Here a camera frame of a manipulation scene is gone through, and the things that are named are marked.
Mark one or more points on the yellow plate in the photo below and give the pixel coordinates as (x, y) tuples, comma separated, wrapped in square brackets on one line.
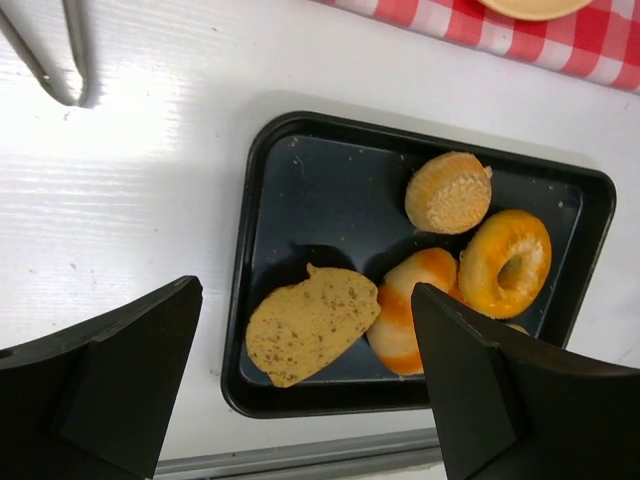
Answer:
[(535, 10)]

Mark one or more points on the orange striped bread roll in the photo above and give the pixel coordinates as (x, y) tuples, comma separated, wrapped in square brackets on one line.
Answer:
[(392, 336)]

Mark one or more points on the red white checkered cloth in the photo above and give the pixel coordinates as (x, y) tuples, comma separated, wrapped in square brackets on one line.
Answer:
[(598, 43)]

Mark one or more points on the black baking tray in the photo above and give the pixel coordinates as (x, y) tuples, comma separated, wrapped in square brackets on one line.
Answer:
[(328, 191)]

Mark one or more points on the orange glazed donut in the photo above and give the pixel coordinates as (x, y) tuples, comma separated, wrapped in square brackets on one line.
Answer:
[(506, 264)]

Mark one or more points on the tan muffin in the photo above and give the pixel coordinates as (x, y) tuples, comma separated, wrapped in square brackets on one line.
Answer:
[(450, 194)]

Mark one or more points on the tan speckled bread slice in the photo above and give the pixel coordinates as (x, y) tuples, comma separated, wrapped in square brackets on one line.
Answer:
[(300, 329)]

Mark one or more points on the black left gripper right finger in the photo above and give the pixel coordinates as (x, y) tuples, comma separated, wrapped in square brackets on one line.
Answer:
[(509, 406)]

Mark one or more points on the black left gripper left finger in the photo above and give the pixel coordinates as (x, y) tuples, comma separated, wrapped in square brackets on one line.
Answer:
[(94, 400)]

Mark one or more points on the metal tongs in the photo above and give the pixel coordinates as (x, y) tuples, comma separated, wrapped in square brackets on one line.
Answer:
[(74, 16)]

